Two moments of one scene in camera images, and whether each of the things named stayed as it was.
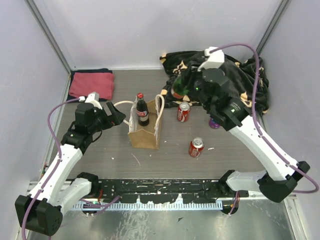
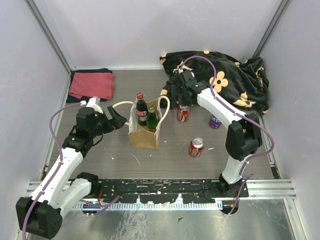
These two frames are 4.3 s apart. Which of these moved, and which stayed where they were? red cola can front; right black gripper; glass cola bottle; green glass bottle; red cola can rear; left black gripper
Moved: green glass bottle; right black gripper
Stayed: glass cola bottle; red cola can front; red cola can rear; left black gripper
